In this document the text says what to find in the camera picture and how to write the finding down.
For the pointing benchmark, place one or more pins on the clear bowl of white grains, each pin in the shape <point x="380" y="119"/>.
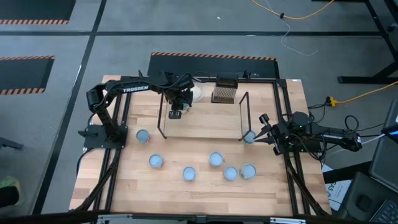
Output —
<point x="197" y="93"/>

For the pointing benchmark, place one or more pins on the black chair leg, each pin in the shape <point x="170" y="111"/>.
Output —
<point x="9" y="143"/>

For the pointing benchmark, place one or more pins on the black desk frame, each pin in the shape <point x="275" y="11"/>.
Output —
<point x="367" y="79"/>

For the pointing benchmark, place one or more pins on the metal box grater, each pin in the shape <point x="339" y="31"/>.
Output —
<point x="224" y="95"/>

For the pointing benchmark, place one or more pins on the black mat with hazard stripes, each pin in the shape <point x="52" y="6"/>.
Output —
<point x="31" y="9"/>
<point x="211" y="67"/>
<point x="21" y="74"/>

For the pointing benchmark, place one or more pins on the can with blue lid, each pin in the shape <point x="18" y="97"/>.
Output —
<point x="249" y="137"/>
<point x="248" y="171"/>
<point x="230" y="173"/>
<point x="156" y="160"/>
<point x="216" y="159"/>
<point x="189" y="173"/>

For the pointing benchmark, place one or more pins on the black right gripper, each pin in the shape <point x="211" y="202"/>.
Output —
<point x="280" y="137"/>

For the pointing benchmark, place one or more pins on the black aluminium table frame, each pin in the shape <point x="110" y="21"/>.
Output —
<point x="281" y="90"/>

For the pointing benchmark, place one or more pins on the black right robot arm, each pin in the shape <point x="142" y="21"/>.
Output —
<point x="335" y="137"/>

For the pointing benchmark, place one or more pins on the white paper sheet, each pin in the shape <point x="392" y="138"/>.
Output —
<point x="337" y="191"/>

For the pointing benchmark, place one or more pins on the black laptop with lit screen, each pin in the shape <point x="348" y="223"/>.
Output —
<point x="392" y="124"/>

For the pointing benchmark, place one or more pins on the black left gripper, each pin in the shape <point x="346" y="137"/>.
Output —
<point x="178" y="93"/>

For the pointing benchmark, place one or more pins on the black keyboard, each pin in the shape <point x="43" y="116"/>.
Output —
<point x="388" y="214"/>

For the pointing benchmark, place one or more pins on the black and silver crossbar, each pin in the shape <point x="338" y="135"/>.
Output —
<point x="199" y="219"/>

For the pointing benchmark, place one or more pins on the orange label can blue lid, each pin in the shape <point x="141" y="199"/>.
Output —
<point x="143" y="136"/>

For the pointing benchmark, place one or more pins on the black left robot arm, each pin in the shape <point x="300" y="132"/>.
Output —
<point x="133" y="89"/>

